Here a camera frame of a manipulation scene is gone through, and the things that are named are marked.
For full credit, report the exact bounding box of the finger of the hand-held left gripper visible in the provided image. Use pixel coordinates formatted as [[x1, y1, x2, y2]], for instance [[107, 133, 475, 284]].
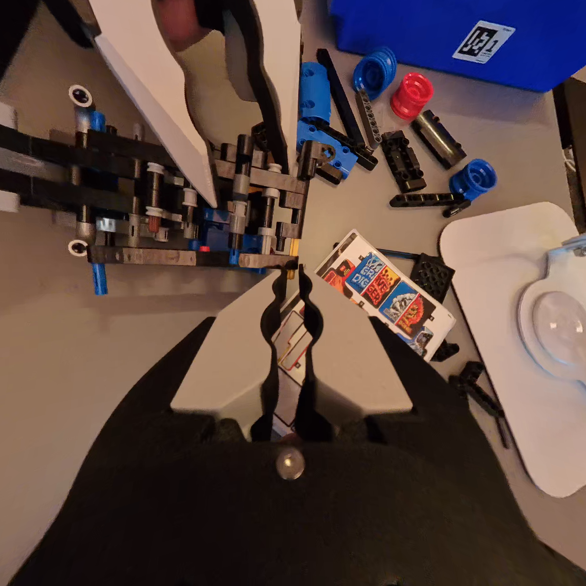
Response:
[[88, 0, 219, 209], [224, 0, 304, 177]]

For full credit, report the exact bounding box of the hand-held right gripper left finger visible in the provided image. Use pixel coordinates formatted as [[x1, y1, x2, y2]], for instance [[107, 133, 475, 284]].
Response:
[[170, 268, 287, 442]]

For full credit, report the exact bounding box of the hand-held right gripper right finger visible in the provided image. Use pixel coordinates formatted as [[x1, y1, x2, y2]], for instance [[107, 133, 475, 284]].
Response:
[[297, 265, 415, 440]]

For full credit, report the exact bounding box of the black blue toy car chassis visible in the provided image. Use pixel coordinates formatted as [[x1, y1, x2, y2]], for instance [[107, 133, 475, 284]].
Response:
[[0, 82, 338, 296]]

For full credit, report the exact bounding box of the grey desk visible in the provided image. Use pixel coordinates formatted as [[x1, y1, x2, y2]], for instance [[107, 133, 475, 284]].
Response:
[[0, 0, 586, 586]]

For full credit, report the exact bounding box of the person's left hand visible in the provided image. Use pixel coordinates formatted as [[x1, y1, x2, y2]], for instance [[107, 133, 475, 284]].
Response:
[[152, 0, 205, 51]]

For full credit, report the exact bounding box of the blue curved panel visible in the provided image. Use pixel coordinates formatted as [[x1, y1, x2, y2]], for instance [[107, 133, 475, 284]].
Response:
[[295, 120, 359, 175], [300, 62, 331, 124]]

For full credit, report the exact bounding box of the long thin black beam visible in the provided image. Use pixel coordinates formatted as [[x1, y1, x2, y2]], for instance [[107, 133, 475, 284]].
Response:
[[316, 48, 380, 171]]

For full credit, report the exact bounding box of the colourful sticker sheet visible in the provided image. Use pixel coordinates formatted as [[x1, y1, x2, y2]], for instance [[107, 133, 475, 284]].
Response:
[[270, 229, 457, 429]]

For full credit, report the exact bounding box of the blue toy wheel hub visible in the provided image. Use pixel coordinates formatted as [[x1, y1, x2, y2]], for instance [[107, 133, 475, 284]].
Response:
[[449, 158, 498, 201], [352, 46, 398, 100]]

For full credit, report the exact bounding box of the grey holed beam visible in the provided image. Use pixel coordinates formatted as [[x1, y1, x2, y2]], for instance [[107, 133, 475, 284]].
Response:
[[355, 89, 383, 148]]

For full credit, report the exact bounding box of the black studded plate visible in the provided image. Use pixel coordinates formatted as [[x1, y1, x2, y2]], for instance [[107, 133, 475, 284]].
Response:
[[409, 253, 456, 303]]

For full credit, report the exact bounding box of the blue storage bin with tag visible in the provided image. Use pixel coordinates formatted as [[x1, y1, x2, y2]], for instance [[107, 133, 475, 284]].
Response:
[[329, 0, 586, 93]]

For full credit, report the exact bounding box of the red toy wheel hub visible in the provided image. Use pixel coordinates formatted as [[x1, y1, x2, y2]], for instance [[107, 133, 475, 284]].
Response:
[[390, 72, 434, 122]]

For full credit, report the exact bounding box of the chunky black holed brick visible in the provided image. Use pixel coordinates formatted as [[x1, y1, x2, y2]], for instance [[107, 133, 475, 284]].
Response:
[[380, 130, 427, 193]]

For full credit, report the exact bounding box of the white book stand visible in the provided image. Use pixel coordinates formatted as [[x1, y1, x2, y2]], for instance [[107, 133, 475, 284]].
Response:
[[439, 201, 586, 499]]

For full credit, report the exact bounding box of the black curved panel piece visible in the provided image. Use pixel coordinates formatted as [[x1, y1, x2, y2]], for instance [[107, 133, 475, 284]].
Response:
[[410, 109, 468, 170]]

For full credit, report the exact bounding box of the black angled beam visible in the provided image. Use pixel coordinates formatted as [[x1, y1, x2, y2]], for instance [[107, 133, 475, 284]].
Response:
[[389, 191, 472, 218]]

